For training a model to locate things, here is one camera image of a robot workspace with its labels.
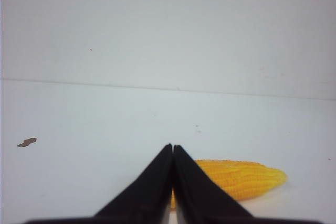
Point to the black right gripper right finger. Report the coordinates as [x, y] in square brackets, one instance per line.
[197, 195]

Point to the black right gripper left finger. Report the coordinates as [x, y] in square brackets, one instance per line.
[149, 195]

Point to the yellow corn cob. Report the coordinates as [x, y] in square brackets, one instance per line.
[242, 180]

